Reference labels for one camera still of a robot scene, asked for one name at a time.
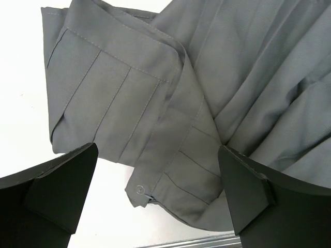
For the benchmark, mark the grey pleated skirt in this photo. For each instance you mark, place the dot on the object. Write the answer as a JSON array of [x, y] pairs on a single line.
[[161, 92]]

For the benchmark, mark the aluminium table edge rail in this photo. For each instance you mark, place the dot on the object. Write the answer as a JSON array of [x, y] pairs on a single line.
[[224, 241]]

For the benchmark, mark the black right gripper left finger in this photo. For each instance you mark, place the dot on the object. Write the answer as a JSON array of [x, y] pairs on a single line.
[[41, 206]]

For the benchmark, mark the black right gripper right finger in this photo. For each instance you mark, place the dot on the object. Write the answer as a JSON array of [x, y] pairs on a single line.
[[271, 209]]

